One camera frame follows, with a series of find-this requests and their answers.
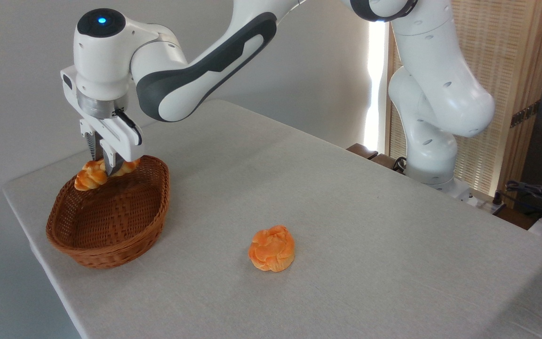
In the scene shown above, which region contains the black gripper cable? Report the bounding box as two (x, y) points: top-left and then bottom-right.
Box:
(113, 109), (143, 146)

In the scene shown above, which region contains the dark wooden furniture piece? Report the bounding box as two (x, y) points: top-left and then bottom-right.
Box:
(346, 143), (406, 174)

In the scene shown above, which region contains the black cable and clamp bundle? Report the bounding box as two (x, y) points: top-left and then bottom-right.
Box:
(505, 180), (542, 220)

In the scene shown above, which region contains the brown wicker basket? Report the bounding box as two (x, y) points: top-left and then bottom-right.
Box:
(46, 155), (171, 270)

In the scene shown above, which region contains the dark brown side table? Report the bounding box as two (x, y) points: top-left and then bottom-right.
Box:
(491, 202), (542, 231)

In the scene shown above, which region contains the round orange bread roll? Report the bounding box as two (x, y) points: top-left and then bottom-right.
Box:
(247, 225), (296, 273)

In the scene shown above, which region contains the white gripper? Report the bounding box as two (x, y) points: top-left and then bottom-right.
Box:
(79, 112), (146, 178)

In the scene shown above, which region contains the light grey tablecloth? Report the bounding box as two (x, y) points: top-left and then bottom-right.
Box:
(1, 99), (542, 339)

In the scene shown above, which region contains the long braided bread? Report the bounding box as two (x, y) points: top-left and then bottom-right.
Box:
(74, 158), (141, 192)

